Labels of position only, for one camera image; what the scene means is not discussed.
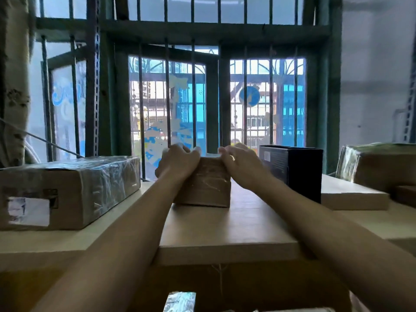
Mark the person's left fingers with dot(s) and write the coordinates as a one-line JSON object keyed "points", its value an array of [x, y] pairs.
{"points": [[182, 147]]}

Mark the green-topped wrapped cardboard box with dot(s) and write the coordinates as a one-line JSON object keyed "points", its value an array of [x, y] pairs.
{"points": [[377, 167]]}

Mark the person's left hand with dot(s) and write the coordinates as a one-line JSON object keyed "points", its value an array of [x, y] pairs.
{"points": [[177, 164]]}

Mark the green barred window frame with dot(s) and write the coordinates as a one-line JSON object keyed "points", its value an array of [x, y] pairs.
{"points": [[214, 81]]}

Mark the person's right fingers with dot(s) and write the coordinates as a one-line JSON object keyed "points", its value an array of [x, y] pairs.
{"points": [[232, 149]]}

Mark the small brown cardboard box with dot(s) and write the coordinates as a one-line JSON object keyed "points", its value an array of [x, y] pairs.
{"points": [[405, 195]]}

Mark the large plastic-wrapped cardboard box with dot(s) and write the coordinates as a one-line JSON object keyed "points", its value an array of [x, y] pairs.
{"points": [[65, 191]]}

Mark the slotted metal shelf upright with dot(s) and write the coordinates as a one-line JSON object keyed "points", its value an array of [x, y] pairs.
{"points": [[92, 77]]}

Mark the person's left forearm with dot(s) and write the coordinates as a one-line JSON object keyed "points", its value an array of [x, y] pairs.
{"points": [[123, 243]]}

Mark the wooden shelf board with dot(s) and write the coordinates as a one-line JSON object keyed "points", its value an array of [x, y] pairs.
{"points": [[227, 230]]}

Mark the black box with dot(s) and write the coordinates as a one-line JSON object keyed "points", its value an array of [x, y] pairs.
{"points": [[295, 170]]}

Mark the person's right forearm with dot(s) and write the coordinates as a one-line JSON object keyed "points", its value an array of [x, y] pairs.
{"points": [[334, 243]]}

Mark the thick wooden board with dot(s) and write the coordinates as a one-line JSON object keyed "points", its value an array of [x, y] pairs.
{"points": [[351, 194]]}

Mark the person's right hand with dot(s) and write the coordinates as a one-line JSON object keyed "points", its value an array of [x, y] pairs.
{"points": [[244, 165]]}

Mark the small taped cardboard box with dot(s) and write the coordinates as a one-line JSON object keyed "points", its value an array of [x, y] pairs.
{"points": [[208, 183]]}

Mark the shiny wrapped package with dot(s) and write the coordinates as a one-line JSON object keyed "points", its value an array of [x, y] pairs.
{"points": [[179, 302]]}

